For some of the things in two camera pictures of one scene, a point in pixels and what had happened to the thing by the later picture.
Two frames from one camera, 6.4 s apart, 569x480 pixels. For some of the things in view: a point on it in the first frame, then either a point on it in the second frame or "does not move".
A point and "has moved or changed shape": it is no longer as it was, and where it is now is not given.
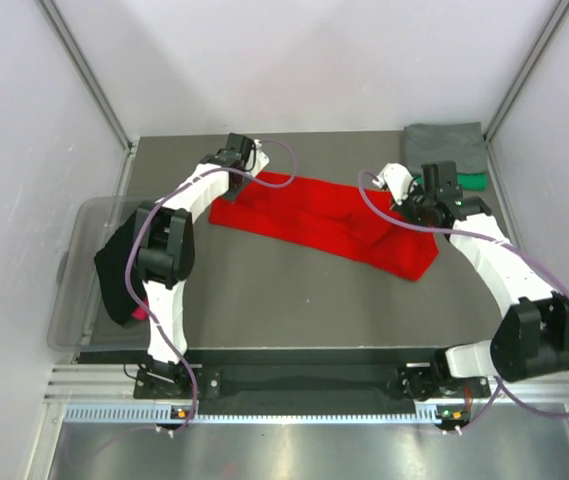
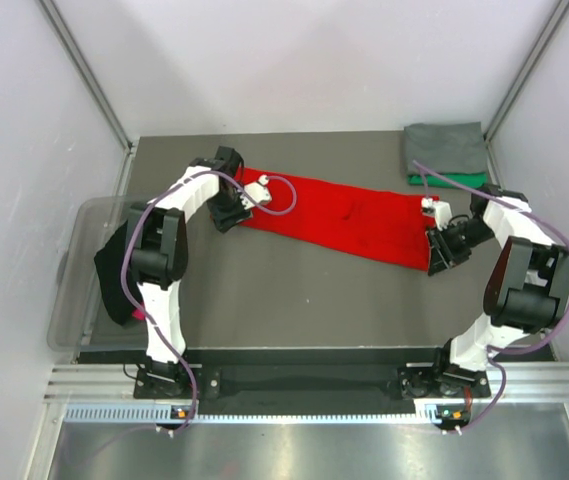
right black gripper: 403,211 -> 442,255
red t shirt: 336,212 has moved or changed shape
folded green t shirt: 467,181 does not move
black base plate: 276,381 does not move
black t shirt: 112,263 does not move
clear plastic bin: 79,316 does not move
